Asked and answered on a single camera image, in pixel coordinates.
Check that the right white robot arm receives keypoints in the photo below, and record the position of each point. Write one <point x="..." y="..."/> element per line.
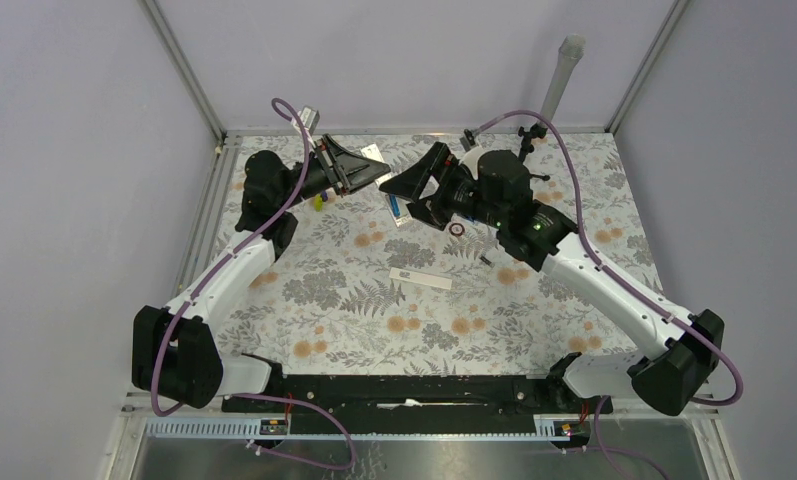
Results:
<point x="674" y="354"/>

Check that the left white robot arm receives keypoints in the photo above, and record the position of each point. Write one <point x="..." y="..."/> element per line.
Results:
<point x="174" y="354"/>

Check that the slotted cable duct rail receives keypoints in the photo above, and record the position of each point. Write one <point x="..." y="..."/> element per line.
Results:
<point x="534" y="428"/>

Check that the grey tube on tripod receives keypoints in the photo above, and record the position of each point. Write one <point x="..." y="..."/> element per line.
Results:
<point x="570" y="52"/>

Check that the black mini tripod stand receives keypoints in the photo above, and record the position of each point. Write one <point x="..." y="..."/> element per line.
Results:
<point x="528" y="135"/>

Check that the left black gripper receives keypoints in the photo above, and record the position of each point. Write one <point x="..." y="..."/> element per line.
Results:
<point x="350" y="171"/>

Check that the white remote battery cover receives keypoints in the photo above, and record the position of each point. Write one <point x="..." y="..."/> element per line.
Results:
<point x="420" y="278"/>

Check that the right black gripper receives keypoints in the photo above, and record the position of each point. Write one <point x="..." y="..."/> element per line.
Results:
<point x="411" y="183"/>

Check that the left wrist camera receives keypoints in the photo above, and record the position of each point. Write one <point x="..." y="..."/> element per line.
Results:
<point x="309" y="117"/>

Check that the floral patterned table mat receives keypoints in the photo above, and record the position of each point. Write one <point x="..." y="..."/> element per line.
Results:
<point x="329" y="307"/>

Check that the blue battery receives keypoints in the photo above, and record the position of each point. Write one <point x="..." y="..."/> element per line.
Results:
<point x="395" y="207"/>

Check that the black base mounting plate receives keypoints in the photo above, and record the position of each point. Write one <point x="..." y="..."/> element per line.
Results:
<point x="449" y="404"/>

